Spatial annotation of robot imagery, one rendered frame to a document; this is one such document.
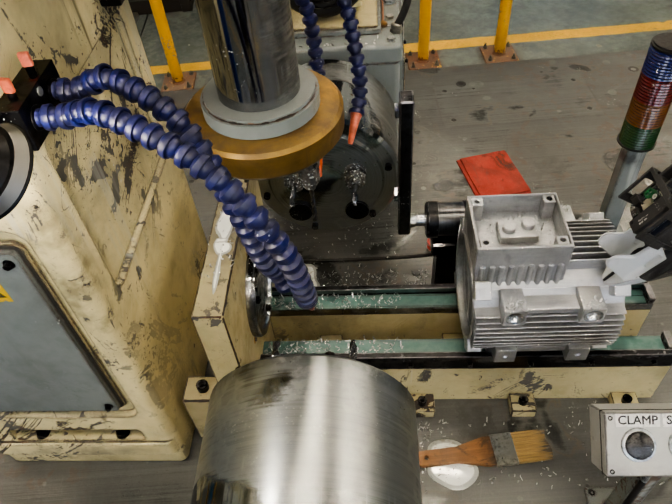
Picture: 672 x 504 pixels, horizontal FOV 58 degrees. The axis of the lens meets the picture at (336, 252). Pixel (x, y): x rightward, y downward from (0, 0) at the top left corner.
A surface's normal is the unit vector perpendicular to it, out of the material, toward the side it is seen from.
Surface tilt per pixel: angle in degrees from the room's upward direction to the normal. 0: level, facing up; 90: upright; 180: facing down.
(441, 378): 90
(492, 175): 2
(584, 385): 90
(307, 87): 0
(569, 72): 0
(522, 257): 90
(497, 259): 90
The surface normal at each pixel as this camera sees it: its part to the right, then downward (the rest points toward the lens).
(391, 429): 0.69, -0.47
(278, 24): 0.73, 0.47
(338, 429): 0.29, -0.64
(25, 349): -0.03, 0.74
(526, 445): -0.05, -0.66
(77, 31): 1.00, -0.03
